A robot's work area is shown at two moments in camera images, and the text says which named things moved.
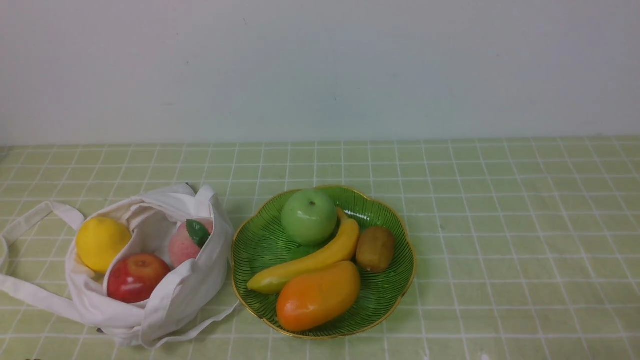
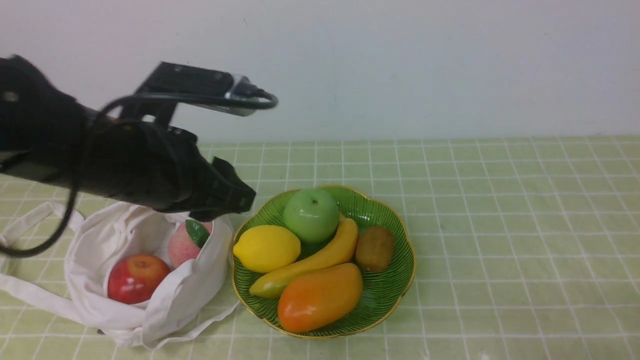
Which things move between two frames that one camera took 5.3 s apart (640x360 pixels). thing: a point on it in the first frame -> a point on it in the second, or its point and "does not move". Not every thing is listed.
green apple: [309, 217] does not move
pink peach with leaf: [186, 240] does not move
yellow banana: [341, 248] does not move
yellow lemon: [99, 242] -> [265, 248]
